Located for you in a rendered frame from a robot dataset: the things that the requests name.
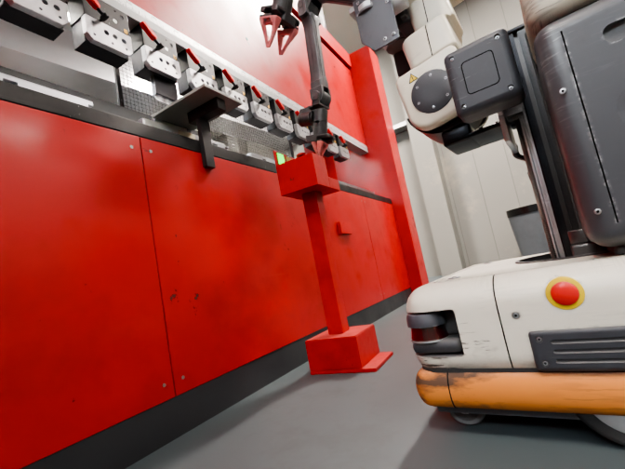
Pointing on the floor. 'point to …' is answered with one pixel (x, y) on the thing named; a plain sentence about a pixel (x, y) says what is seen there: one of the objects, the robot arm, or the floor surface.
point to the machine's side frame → (381, 159)
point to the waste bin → (528, 230)
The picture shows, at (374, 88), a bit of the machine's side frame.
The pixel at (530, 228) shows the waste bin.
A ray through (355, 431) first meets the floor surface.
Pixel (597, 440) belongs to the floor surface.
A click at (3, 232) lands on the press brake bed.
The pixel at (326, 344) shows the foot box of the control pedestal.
